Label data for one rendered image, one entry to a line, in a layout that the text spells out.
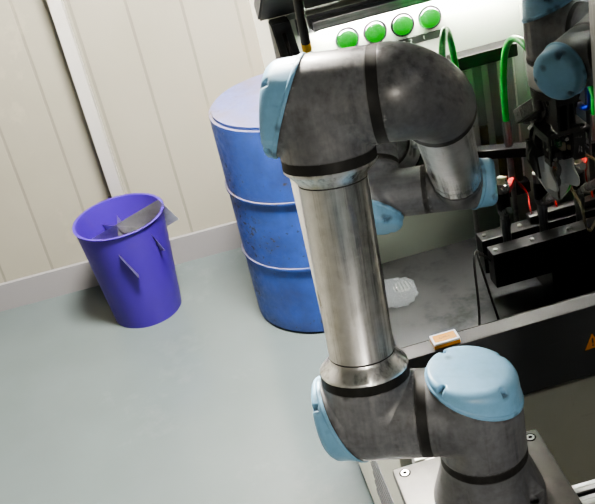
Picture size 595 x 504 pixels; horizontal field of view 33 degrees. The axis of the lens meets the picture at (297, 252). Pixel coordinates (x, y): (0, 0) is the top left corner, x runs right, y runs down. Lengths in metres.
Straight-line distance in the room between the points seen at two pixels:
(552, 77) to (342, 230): 0.40
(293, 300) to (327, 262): 2.37
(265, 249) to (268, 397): 0.51
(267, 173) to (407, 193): 1.84
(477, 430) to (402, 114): 0.41
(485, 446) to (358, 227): 0.32
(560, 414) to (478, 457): 0.76
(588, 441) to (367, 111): 1.16
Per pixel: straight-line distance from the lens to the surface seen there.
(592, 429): 2.12
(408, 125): 1.15
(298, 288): 3.55
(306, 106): 1.15
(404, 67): 1.14
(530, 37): 1.60
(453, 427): 1.29
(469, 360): 1.31
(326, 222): 1.20
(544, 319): 1.92
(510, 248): 2.08
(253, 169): 3.35
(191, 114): 4.06
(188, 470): 3.23
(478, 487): 1.35
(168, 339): 3.85
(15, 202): 4.20
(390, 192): 1.53
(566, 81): 1.42
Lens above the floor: 2.06
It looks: 30 degrees down
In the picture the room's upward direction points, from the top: 13 degrees counter-clockwise
